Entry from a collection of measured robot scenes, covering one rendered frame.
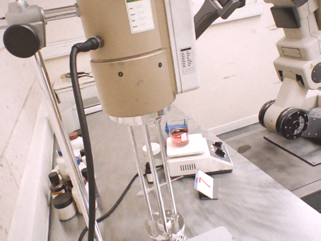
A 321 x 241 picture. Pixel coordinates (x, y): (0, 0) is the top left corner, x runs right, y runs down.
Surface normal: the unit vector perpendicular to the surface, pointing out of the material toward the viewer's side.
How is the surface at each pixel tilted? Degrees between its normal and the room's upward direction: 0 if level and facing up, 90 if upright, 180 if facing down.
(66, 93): 94
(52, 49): 90
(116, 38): 90
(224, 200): 0
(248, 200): 0
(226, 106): 90
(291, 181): 0
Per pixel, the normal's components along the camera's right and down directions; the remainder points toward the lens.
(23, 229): -0.16, -0.91
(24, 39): 0.33, 0.32
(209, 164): -0.03, 0.39
